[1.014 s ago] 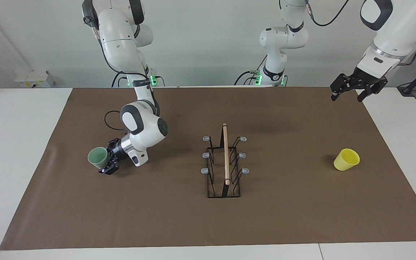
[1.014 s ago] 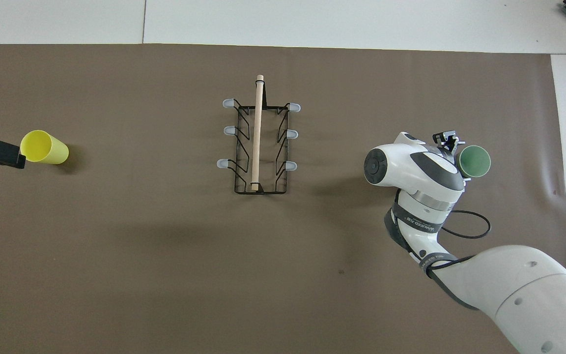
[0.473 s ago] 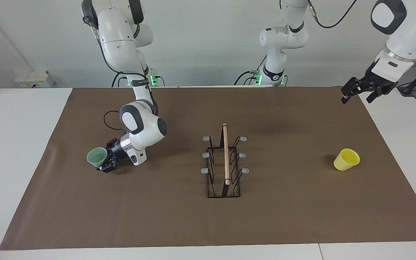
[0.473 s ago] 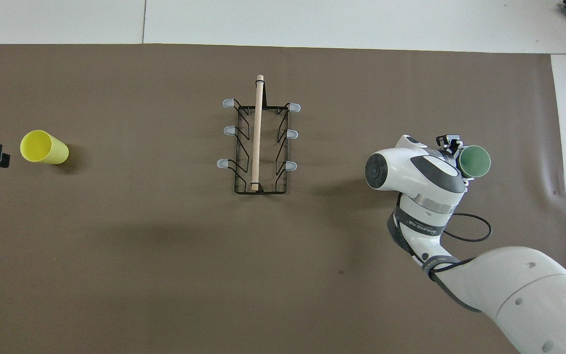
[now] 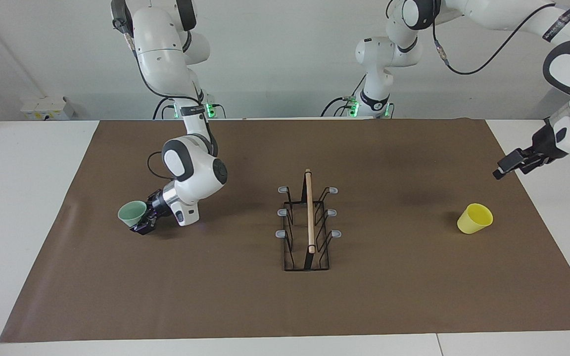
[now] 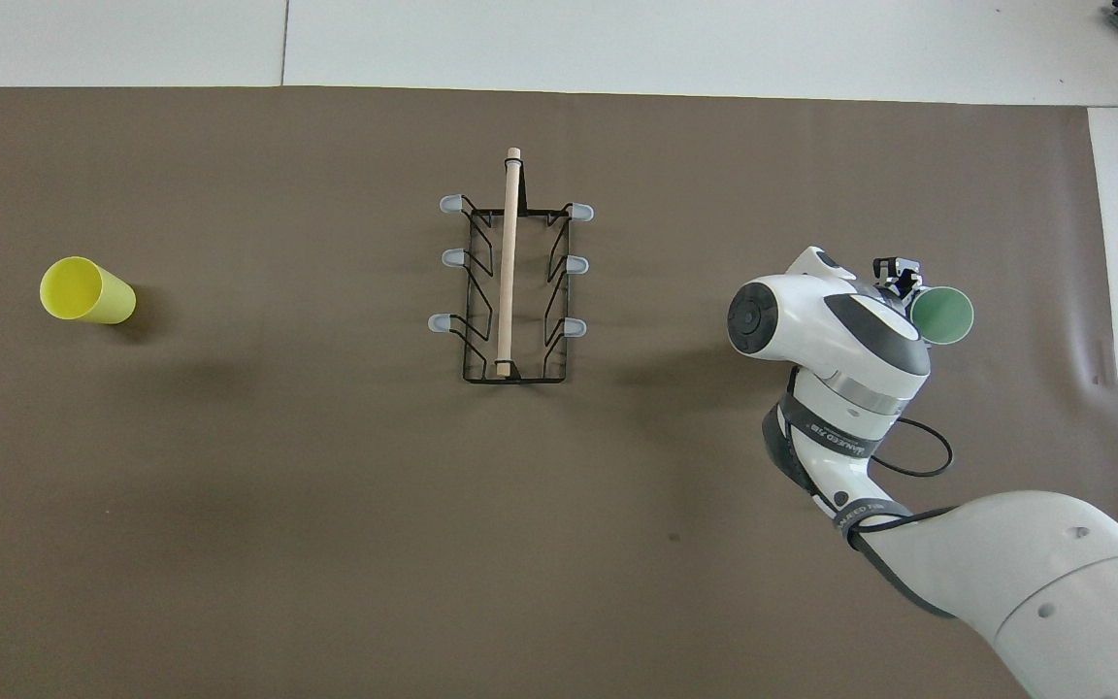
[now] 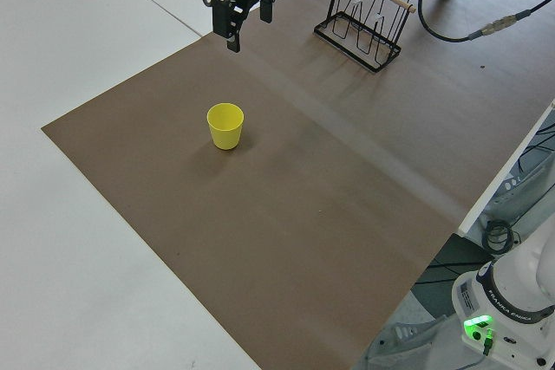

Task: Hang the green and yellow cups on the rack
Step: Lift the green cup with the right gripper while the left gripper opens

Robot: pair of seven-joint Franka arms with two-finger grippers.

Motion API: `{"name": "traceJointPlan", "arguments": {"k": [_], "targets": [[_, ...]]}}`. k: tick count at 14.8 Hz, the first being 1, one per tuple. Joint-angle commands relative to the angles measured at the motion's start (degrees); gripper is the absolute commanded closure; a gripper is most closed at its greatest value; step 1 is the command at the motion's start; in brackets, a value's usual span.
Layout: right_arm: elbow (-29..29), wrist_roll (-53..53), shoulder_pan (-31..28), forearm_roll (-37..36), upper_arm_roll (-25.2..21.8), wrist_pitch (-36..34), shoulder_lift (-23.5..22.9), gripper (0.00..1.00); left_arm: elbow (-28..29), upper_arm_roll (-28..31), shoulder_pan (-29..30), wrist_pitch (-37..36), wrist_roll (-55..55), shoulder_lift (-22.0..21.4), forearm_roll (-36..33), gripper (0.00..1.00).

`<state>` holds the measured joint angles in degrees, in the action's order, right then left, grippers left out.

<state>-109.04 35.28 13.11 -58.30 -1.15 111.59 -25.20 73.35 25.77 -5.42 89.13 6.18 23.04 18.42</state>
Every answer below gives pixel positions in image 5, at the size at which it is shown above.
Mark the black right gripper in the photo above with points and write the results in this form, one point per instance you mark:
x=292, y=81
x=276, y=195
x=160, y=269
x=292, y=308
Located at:
x=159, y=205

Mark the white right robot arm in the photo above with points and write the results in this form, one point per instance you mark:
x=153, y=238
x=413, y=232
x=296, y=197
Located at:
x=166, y=54

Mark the pale green plastic cup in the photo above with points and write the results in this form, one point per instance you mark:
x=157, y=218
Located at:
x=131, y=213

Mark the brown table mat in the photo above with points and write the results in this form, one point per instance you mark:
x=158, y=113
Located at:
x=285, y=301

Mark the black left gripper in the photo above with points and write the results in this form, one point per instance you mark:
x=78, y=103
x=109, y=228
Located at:
x=548, y=143

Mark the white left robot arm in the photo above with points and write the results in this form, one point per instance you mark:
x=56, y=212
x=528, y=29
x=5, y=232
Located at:
x=507, y=17

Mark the yellow plastic cup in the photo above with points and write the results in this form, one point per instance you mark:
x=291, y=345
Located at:
x=474, y=220

